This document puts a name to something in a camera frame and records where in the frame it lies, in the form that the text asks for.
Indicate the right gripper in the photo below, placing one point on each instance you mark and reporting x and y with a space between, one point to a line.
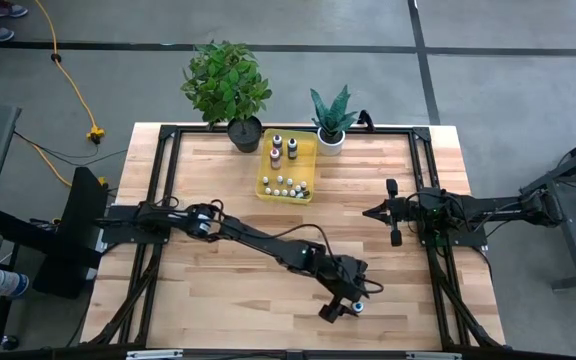
408 210

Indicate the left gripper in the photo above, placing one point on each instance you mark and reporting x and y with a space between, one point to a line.
340 295

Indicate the large dark-capped coloring bottle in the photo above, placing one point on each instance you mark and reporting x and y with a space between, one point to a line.
357 307

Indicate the tall red coloring bottle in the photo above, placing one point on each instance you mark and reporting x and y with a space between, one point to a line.
275 159

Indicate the tall purple coloring bottle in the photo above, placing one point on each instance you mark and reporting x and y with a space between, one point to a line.
277 141

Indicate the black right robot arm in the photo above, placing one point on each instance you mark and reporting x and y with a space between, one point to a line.
493 207

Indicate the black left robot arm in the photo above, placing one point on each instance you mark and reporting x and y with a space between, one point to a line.
263 240

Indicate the silver aluminium extrusion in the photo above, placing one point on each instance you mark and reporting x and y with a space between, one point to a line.
155 354
433 355

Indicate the translucent yellow plastic bin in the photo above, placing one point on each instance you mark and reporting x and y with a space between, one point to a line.
303 160

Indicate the snake plant in white pot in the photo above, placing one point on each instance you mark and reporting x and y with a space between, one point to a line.
335 112

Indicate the black metal stand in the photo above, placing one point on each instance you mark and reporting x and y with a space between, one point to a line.
575 235

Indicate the leafy tree in black pot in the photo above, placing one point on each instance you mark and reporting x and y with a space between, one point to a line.
225 85

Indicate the black equipment box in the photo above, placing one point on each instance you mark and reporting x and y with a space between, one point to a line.
85 210

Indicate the black caster wheel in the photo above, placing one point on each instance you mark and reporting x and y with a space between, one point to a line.
9 342

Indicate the white container with blue base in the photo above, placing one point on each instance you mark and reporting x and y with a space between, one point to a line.
8 283

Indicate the black aluminium table frame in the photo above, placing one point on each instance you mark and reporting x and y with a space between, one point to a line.
393 131

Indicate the black bracket on frame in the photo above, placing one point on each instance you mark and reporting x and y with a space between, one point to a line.
365 120

